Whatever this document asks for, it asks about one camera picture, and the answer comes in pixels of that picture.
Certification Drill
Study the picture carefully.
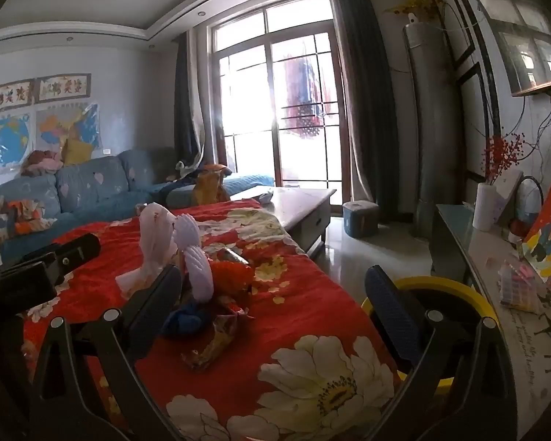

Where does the glass balcony door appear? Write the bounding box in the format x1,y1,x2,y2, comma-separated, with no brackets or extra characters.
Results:
211,0,350,198

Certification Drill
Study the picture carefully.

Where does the country map poster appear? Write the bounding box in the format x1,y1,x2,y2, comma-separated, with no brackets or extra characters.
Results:
36,103,99,157

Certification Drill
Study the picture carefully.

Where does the blue square stool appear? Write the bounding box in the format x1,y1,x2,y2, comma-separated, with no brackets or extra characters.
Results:
342,200,379,238

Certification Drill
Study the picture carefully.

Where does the blue plush toy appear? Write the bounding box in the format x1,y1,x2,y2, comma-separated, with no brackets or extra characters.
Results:
162,301,216,338

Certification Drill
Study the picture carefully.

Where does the red floral blanket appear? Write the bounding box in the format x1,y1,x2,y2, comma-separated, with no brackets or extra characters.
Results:
23,198,405,441

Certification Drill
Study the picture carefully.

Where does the grey standing air conditioner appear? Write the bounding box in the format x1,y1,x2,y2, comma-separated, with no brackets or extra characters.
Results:
403,21,464,240

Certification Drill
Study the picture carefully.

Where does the hanging red blue laundry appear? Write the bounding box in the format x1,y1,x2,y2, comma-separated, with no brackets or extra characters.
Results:
280,50,338,139

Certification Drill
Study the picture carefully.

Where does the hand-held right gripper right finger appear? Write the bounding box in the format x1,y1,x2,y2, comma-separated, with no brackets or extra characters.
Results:
364,265,519,441

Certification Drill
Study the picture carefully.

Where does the white lilac plastic bag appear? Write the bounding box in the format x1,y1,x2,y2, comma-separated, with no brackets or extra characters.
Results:
172,214,216,304

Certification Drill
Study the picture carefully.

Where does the side table with print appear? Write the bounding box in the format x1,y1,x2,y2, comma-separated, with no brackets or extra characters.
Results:
429,203,551,441

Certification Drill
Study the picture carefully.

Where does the gold snack wrapper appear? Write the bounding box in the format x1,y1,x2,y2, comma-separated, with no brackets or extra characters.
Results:
181,308,251,370

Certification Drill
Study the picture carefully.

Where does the pink clothes pile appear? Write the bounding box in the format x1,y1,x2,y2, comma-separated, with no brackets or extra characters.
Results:
21,149,65,178

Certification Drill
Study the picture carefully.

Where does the wooden coffee table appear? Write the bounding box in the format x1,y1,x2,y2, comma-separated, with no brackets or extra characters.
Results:
257,187,338,258

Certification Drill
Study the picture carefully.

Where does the silver foil wrapper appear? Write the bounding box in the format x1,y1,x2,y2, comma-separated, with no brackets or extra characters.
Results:
216,247,251,267

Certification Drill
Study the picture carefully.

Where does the dark grey curtain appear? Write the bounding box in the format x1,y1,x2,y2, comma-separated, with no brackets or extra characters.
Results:
326,0,398,223
173,30,216,178

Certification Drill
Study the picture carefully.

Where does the orange plush toy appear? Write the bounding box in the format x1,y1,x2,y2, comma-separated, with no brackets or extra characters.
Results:
190,163,233,205

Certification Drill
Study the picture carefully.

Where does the clear bead organiser box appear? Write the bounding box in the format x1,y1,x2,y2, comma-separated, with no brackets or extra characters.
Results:
498,259,551,313

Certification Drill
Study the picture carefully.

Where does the world map poster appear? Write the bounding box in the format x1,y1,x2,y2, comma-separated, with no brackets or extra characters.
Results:
0,112,33,178

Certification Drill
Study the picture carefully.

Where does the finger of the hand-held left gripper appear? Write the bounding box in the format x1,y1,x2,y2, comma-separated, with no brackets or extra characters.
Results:
0,233,102,276

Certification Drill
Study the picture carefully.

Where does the wall mounted television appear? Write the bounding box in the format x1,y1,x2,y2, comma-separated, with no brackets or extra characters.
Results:
459,0,551,97

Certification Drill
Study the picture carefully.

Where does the orange floral cloth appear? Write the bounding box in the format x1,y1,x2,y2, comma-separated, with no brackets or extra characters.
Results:
0,195,56,244

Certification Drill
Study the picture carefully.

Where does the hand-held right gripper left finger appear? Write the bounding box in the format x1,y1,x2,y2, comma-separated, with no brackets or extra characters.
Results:
28,264,184,441

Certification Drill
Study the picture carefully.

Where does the yellow cushion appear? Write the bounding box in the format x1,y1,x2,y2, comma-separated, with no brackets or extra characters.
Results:
62,139,93,166

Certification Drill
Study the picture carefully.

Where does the framed embroidery picture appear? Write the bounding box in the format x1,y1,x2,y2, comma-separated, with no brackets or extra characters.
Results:
0,79,35,115
36,73,91,104

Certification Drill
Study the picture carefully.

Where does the yellow rimmed trash bin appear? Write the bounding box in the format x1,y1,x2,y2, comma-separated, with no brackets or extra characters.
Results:
360,276,499,396

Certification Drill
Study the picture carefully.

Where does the blue patterned sofa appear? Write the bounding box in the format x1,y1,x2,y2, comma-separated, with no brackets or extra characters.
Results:
0,147,276,262

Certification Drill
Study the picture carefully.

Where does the round black rimmed mirror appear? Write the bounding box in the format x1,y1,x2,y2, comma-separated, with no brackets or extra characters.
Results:
516,175,545,230

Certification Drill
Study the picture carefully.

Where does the white lilac box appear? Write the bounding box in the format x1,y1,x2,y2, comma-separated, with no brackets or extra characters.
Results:
491,169,524,226

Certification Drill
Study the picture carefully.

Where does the colourful figure painting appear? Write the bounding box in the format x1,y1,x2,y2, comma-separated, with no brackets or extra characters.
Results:
521,183,551,295

